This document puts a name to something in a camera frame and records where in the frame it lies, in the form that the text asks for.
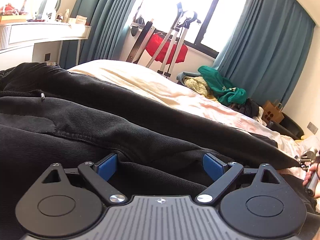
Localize teal curtain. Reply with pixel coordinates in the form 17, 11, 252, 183
59, 0, 153, 70
214, 0, 315, 110

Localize black clothes pile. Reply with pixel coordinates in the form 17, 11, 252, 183
230, 97, 260, 118

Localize group of cosmetic bottles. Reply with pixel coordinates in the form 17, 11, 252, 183
24, 0, 72, 22

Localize white dressing table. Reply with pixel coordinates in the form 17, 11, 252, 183
0, 21, 92, 65

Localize person's right hand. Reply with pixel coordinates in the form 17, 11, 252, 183
303, 166, 320, 199

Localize pastel bed duvet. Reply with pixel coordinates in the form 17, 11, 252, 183
67, 59, 320, 180

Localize orange tray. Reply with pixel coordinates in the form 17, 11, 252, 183
0, 15, 27, 23

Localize red plush item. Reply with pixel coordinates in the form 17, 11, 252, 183
0, 3, 19, 15

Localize red cloth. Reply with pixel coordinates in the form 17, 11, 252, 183
145, 32, 188, 63

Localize black armchair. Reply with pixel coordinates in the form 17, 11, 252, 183
267, 114, 305, 140

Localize grey-blue cloth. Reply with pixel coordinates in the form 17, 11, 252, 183
177, 71, 200, 84

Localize yellow knit blanket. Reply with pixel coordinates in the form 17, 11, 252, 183
182, 76, 213, 98

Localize white garment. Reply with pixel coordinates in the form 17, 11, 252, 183
252, 106, 269, 127

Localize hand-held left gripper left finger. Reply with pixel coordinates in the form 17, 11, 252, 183
41, 153, 128, 205

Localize brown paper bag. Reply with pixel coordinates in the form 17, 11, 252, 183
262, 99, 285, 123

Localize folded ironing board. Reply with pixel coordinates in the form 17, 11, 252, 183
126, 19, 155, 64

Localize green garment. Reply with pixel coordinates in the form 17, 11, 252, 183
197, 65, 247, 106

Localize garment steamer stand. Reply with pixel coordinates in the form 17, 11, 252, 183
145, 2, 202, 80

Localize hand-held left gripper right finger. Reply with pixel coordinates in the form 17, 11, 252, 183
196, 153, 281, 204

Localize black jeans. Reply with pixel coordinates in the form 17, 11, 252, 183
0, 62, 318, 240

